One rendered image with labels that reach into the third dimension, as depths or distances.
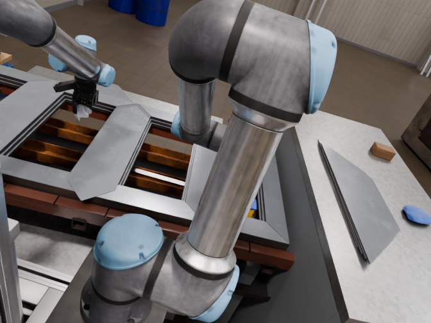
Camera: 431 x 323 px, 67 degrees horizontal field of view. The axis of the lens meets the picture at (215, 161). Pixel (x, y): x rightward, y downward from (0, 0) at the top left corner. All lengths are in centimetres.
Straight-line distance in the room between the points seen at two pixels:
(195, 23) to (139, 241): 37
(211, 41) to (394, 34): 1113
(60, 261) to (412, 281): 115
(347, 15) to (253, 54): 1067
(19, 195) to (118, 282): 75
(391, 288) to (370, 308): 13
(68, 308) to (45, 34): 64
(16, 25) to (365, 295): 112
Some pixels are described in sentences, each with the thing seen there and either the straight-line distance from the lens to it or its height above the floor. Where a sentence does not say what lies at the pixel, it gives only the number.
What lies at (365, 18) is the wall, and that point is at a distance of 1122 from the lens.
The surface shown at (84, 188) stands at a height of 86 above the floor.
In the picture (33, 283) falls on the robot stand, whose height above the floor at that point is 95.
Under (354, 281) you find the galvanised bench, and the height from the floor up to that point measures 105.
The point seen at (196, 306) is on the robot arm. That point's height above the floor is 122.
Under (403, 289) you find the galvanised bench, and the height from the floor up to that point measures 105.
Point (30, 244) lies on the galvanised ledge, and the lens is 135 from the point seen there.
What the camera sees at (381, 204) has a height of 107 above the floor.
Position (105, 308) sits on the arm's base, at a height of 111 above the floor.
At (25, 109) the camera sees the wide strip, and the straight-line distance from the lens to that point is 168.
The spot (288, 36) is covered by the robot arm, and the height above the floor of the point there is 165.
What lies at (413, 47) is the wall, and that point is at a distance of 1180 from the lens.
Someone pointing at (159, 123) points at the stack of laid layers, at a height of 84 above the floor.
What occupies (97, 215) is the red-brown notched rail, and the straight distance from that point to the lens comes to 124.
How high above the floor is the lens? 174
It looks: 35 degrees down
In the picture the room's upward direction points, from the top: 20 degrees clockwise
